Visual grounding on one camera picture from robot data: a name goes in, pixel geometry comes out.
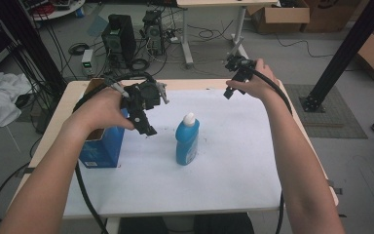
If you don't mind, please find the black metal post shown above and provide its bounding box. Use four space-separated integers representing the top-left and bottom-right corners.
299 0 374 113

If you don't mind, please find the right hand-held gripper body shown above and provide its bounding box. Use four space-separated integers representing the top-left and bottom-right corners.
224 55 257 86

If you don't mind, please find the black computer tower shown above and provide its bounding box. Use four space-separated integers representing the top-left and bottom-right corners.
101 14 137 66

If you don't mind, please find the person's right hand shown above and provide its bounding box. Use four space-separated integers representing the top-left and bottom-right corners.
225 58 281 102

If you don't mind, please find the open-frame computer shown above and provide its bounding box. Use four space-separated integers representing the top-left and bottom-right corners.
139 9 167 57

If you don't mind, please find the small grey power supply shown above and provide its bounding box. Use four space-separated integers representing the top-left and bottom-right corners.
81 49 95 77

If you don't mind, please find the blue cardboard box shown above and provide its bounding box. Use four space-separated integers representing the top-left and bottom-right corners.
78 78 131 169

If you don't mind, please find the blue plastic bottle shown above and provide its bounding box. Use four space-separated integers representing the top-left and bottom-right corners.
174 112 201 167

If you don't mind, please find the black metal stand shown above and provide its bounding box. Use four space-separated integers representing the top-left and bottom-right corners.
0 0 67 96

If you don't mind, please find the brown cardboard box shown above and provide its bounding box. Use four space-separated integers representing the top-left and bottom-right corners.
246 0 311 35

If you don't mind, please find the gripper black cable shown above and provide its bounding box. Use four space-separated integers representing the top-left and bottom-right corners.
72 71 157 234
246 66 294 234

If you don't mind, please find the dark floor mat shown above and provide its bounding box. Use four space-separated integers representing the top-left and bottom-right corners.
283 83 368 139

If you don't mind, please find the white cloth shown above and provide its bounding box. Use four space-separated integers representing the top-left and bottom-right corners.
0 71 33 131

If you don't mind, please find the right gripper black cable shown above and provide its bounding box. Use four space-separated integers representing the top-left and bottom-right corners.
246 66 294 234

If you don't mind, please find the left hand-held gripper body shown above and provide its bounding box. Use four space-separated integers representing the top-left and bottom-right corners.
120 80 170 122

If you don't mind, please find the person's left hand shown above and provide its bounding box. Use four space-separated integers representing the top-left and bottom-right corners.
65 87 135 137

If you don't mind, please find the white-legged desk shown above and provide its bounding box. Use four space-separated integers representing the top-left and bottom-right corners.
175 0 279 70

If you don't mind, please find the round white table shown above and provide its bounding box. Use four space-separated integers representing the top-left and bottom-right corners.
19 0 86 21

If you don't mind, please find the large cardboard box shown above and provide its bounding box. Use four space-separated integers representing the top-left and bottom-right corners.
301 0 369 33

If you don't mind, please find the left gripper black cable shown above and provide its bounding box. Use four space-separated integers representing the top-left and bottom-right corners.
72 71 157 234

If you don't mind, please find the white paper sheet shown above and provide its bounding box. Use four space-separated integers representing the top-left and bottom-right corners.
62 89 282 218

